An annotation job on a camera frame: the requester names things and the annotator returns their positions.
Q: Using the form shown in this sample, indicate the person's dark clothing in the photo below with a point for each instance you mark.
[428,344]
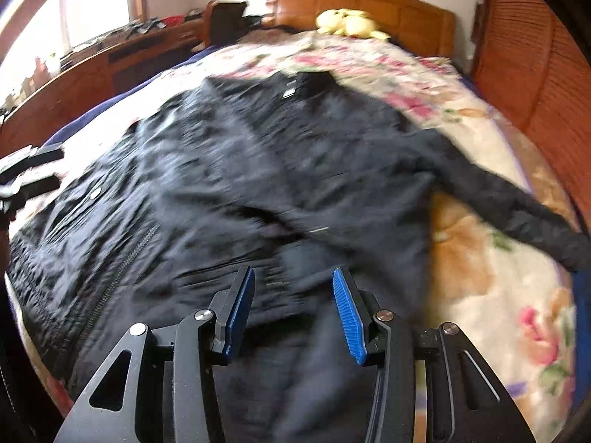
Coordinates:
[23,401]

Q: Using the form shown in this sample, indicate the window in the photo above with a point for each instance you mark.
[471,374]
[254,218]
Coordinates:
[92,9]

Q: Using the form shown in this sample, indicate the long wooden cabinet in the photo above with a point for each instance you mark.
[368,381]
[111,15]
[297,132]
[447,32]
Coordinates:
[87,78]

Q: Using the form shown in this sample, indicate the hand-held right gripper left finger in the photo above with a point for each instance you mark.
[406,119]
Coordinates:
[238,314]

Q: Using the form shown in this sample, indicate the wooden chair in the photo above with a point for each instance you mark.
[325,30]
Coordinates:
[228,18]

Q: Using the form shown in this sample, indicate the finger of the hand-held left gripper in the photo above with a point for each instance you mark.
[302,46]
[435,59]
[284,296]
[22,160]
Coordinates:
[32,158]
[34,189]

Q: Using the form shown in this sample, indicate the yellow plush toy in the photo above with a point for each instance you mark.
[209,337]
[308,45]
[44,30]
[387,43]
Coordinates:
[351,23]

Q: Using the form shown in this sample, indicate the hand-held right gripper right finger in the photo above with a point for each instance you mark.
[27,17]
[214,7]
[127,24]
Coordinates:
[348,314]

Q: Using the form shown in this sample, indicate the wooden bed headboard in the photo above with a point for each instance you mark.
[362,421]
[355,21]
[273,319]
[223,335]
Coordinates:
[406,14]

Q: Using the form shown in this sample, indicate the floral blanket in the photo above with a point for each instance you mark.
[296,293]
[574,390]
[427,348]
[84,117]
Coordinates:
[485,286]

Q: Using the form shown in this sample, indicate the dark blue bed sheet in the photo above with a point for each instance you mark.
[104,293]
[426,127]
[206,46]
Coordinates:
[115,101]

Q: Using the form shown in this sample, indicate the wooden slatted wardrobe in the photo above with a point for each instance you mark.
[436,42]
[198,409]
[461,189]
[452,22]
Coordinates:
[531,55]

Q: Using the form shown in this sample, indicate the black jacket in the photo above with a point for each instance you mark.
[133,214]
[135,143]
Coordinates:
[277,170]

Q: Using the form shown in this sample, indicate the red bowl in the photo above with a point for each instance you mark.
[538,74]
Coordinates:
[174,20]

